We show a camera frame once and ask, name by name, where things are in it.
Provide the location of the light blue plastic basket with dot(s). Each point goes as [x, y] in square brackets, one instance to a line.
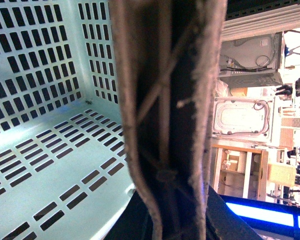
[63, 170]

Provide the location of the white appliance back panel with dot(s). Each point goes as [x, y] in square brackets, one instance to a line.
[256, 61]

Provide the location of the blue lit panel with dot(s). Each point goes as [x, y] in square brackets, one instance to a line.
[272, 221]

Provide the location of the wooden cabinet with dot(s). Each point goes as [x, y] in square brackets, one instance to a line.
[240, 172]

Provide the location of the white washing machine back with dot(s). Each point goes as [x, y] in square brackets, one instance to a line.
[245, 118]

